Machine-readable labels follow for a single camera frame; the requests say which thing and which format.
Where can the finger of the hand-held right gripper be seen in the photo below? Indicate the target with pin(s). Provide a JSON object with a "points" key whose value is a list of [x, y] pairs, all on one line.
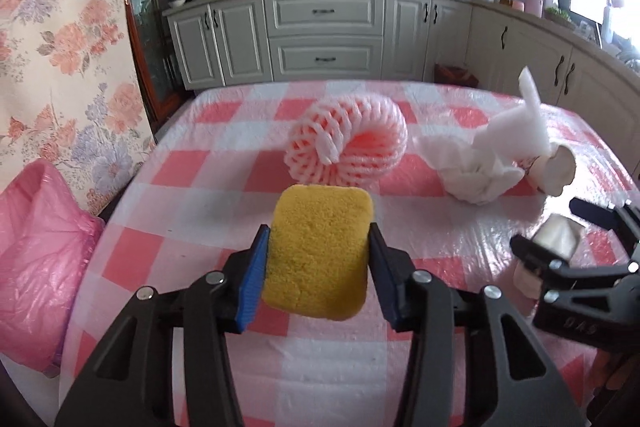
{"points": [[537, 257], [600, 214]]}

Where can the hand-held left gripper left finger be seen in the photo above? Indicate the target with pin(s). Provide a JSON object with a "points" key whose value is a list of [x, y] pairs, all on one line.
{"points": [[252, 277]]}

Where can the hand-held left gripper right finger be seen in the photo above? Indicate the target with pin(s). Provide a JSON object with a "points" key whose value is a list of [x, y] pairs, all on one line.
{"points": [[382, 279]]}

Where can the small white packet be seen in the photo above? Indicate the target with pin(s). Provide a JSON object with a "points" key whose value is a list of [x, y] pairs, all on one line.
{"points": [[555, 234]]}

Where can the yellow sponge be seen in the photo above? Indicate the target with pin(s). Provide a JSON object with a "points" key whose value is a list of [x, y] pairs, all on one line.
{"points": [[320, 252]]}

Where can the pink plastic bag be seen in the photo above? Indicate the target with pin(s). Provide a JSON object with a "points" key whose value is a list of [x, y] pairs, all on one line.
{"points": [[40, 267]]}

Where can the white printed paper cup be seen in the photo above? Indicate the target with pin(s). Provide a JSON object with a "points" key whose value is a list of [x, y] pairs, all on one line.
{"points": [[560, 167]]}

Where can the red checkered tablecloth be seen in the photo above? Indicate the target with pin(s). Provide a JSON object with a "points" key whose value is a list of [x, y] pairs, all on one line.
{"points": [[200, 187]]}

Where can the crumpled white tissue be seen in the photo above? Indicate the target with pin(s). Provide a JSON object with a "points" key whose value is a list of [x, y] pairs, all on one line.
{"points": [[470, 177]]}

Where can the white foam sheet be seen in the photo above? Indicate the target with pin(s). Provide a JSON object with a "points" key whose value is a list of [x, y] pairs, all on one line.
{"points": [[520, 127]]}

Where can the pink foam fruit net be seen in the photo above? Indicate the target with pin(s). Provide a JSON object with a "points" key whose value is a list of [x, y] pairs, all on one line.
{"points": [[350, 147]]}

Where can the cream curved cabinet run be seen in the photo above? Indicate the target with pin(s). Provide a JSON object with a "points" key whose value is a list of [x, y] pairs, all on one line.
{"points": [[530, 52]]}

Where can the red floor bin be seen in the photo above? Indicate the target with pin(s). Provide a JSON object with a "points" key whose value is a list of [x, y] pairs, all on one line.
{"points": [[456, 76]]}

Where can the basket of green vegetables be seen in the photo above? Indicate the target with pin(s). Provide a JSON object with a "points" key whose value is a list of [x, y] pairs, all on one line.
{"points": [[559, 14]]}

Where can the pink cup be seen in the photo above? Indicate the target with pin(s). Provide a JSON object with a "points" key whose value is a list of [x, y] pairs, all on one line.
{"points": [[517, 5]]}

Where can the wooden glass door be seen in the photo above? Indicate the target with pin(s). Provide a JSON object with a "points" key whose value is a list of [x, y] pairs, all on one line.
{"points": [[150, 32]]}

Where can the cream drawer cabinet run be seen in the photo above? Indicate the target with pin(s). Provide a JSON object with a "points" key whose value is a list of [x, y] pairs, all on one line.
{"points": [[325, 12]]}

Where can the white plates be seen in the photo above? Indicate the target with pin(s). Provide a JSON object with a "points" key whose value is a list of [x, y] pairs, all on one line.
{"points": [[190, 1]]}

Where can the floral curtain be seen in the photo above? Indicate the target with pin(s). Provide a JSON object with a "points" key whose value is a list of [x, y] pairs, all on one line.
{"points": [[65, 32]]}

